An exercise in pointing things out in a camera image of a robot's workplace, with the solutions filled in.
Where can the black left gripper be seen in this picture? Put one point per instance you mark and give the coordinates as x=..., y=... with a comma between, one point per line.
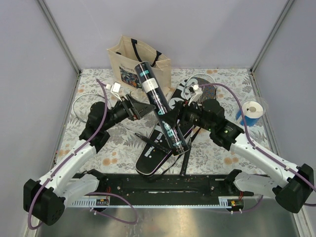
x=138, y=110

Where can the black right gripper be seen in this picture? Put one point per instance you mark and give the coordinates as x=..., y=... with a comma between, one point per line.
x=178, y=112

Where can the black shuttlecock tube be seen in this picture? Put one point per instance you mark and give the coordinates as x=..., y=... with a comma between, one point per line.
x=156, y=97

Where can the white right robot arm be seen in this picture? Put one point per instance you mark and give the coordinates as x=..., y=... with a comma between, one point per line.
x=286, y=182

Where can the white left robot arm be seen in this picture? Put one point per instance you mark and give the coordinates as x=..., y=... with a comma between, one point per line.
x=49, y=196

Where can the floral table mat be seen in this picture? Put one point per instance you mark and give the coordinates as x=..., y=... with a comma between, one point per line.
x=123, y=148

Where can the white racket black grip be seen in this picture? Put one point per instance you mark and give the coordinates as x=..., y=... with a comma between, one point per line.
x=142, y=137

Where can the black sport racket cover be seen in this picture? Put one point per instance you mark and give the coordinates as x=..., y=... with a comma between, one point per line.
x=154, y=156

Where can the white racket on cover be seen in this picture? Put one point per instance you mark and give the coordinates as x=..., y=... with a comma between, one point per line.
x=208, y=92

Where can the beige floral tote bag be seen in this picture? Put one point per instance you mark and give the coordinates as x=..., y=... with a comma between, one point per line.
x=130, y=52

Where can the white blue tape roll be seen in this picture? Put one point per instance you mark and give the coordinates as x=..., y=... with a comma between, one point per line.
x=252, y=111

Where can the clear plastic tube lid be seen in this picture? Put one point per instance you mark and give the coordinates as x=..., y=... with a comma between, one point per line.
x=263, y=103

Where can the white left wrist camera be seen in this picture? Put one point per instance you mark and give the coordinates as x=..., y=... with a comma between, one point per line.
x=114, y=89

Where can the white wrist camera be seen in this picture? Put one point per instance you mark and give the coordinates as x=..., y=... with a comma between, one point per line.
x=114, y=89
x=195, y=92

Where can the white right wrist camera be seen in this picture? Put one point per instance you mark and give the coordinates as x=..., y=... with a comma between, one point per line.
x=195, y=92

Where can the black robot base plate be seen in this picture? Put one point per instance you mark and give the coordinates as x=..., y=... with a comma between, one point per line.
x=170, y=190

